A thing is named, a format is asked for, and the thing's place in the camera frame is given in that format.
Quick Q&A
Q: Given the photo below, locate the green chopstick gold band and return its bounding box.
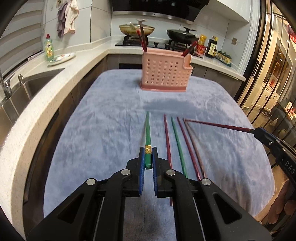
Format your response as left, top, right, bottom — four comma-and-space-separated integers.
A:
145, 112, 152, 170

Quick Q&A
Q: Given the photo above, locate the dark red chopstick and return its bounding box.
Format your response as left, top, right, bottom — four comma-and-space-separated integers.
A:
185, 119, 255, 133

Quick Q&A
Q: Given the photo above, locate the bright red chopstick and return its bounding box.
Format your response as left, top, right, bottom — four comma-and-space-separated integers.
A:
136, 26, 147, 52

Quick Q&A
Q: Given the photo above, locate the green chopstick on cloth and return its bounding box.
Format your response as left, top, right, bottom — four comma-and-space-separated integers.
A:
171, 117, 188, 178

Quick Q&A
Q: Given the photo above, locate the red chopstick on cloth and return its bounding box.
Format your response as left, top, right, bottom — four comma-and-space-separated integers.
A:
164, 114, 172, 168

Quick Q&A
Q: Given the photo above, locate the maroon chopstick on cloth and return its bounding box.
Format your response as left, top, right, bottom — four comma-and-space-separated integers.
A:
177, 117, 201, 181

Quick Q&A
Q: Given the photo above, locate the glass sliding door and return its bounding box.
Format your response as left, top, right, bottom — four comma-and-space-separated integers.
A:
238, 1, 295, 145

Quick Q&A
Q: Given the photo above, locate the brown chopstick on cloth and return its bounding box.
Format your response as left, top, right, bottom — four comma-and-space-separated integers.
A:
183, 118, 206, 178

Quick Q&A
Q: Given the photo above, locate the grey-blue fleece table cloth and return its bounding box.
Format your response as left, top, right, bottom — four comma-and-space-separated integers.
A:
43, 69, 276, 241

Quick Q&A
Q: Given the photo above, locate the spice jar rack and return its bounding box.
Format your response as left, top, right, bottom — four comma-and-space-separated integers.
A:
215, 51, 232, 67

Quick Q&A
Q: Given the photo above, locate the pink perforated utensil holder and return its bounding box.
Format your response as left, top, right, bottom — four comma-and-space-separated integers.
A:
140, 48, 193, 92

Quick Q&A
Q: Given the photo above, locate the dark soy sauce bottle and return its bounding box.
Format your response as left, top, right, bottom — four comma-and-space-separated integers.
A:
205, 36, 218, 58

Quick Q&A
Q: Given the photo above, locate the black gas hob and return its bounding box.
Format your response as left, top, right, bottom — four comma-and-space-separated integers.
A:
115, 35, 199, 54

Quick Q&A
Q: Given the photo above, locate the black wok with lid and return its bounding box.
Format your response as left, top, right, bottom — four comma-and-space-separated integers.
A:
166, 27, 199, 45

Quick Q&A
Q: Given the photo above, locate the patterned round plate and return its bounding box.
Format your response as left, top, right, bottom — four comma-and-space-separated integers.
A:
48, 52, 76, 66

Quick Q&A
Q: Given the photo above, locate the stainless steel sink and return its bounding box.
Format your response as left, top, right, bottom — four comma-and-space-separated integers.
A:
1, 69, 63, 145

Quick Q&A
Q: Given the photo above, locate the beige wok with lid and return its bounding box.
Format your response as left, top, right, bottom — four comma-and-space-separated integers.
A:
119, 19, 155, 36

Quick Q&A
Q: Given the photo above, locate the green dish soap bottle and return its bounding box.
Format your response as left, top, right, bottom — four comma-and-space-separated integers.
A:
44, 34, 54, 61

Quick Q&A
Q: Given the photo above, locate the black range hood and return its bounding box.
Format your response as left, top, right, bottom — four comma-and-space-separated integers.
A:
111, 0, 209, 24

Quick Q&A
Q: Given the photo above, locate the chrome sink faucet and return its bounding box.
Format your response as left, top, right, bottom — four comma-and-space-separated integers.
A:
0, 71, 15, 99

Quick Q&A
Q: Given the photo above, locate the purple hanging cloth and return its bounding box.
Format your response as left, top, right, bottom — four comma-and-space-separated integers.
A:
57, 1, 68, 39

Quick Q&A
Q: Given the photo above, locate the pink hanging towel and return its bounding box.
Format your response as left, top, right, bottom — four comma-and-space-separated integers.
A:
63, 0, 79, 35

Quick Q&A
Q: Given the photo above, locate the window roller blind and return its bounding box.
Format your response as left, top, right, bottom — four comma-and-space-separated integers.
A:
0, 1, 45, 75

